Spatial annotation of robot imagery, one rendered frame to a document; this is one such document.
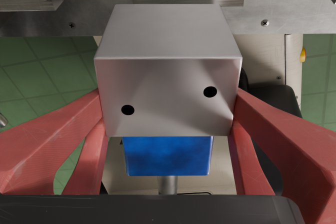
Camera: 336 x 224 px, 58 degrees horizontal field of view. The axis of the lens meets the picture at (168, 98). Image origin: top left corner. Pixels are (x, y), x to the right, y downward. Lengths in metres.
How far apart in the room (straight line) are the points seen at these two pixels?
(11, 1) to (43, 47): 1.22
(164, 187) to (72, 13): 0.19
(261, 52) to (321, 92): 0.59
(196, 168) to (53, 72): 1.36
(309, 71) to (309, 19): 1.09
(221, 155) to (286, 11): 0.22
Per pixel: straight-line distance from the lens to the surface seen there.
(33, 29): 0.33
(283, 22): 0.29
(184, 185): 0.46
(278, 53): 0.95
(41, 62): 1.47
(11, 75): 1.61
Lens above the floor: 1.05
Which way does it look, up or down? 48 degrees down
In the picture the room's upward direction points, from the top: 172 degrees counter-clockwise
